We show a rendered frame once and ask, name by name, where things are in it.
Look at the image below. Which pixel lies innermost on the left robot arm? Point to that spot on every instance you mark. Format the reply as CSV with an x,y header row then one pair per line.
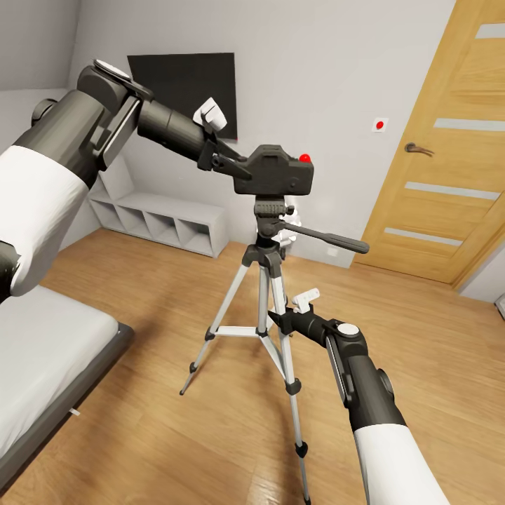
x,y
47,173

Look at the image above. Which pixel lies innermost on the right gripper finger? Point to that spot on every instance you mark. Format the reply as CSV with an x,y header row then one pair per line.
x,y
275,317

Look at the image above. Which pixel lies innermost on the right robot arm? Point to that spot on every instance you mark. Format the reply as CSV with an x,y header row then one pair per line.
x,y
393,469

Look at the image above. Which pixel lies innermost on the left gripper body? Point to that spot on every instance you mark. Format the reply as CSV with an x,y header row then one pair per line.
x,y
188,138

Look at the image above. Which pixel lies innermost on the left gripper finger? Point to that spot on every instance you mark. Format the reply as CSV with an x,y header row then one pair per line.
x,y
221,164
226,150

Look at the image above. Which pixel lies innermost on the camera tripod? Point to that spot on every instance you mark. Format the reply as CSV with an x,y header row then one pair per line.
x,y
270,255

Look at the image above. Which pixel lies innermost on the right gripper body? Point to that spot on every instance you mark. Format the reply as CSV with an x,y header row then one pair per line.
x,y
294,321

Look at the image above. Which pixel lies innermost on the digital camera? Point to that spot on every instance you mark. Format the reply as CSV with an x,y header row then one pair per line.
x,y
275,172

